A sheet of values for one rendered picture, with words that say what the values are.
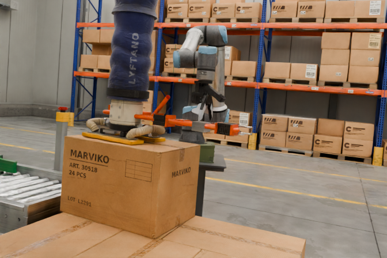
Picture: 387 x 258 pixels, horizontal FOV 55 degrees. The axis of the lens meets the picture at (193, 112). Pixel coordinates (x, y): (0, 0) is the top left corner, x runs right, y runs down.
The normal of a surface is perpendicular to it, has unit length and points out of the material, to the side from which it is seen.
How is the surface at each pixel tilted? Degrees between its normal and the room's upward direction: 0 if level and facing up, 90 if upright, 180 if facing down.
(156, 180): 90
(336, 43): 91
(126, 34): 77
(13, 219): 90
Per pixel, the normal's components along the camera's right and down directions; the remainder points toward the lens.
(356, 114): -0.37, 0.02
